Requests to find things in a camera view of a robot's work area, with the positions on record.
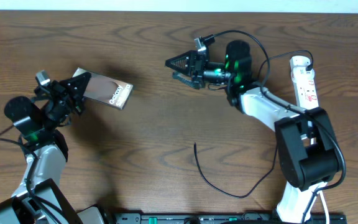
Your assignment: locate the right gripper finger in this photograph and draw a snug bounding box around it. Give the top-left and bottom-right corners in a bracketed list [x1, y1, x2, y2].
[172, 72, 203, 90]
[165, 51, 198, 75]

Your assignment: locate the Galaxy smartphone with bronze screen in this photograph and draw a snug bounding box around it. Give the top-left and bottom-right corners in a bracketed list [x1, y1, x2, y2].
[73, 68, 134, 110]

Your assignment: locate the black USB charging cable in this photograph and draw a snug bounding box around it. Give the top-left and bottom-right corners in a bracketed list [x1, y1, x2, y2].
[193, 50, 314, 199]

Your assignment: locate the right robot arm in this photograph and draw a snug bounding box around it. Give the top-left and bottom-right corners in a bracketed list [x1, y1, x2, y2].
[165, 37, 346, 223]

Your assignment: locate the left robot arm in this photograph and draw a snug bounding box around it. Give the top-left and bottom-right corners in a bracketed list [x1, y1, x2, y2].
[0, 71, 104, 223]

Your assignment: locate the white USB charger plug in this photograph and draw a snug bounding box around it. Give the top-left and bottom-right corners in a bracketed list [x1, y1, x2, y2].
[290, 55, 315, 83]

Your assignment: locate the white power strip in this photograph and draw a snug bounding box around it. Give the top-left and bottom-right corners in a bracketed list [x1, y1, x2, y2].
[289, 55, 320, 114]

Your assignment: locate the black left camera cable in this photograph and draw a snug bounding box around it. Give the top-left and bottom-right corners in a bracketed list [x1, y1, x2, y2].
[0, 124, 65, 224]

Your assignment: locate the black camera cable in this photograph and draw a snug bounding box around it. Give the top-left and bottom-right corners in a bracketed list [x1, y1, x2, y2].
[202, 29, 347, 224]
[0, 124, 65, 224]

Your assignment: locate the black right camera cable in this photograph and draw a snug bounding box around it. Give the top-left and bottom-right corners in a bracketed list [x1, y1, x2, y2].
[202, 29, 347, 224]

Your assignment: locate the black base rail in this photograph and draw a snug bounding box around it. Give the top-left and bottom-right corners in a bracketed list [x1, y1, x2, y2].
[110, 212, 347, 224]

